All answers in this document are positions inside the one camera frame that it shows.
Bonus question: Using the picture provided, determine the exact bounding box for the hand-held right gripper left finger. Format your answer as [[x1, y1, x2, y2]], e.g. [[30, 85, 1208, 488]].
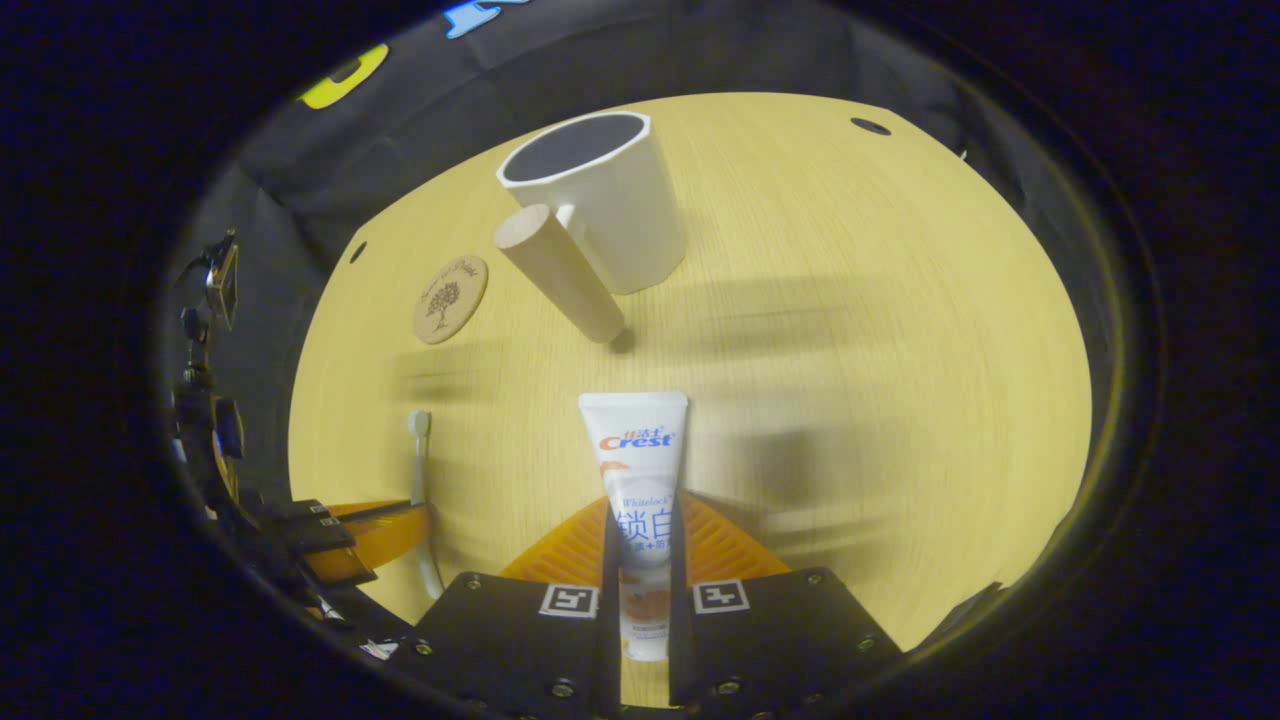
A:
[[385, 497, 623, 720]]

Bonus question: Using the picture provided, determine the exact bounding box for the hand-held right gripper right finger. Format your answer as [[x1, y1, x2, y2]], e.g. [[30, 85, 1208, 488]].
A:
[[668, 490, 906, 719]]

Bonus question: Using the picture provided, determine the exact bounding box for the pale green toothbrush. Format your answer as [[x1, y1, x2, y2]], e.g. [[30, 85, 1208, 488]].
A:
[[407, 409, 446, 601]]

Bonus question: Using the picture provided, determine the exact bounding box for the white toothpaste tube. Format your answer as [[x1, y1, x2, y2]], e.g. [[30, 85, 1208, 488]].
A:
[[578, 391, 690, 663]]

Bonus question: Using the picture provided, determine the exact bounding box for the white cup with wooden handle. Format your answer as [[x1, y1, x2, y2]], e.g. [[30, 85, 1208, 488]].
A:
[[494, 111, 687, 346]]

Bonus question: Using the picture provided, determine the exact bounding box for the black backdrop cloth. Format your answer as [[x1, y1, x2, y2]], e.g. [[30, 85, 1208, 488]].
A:
[[160, 0, 1126, 651]]

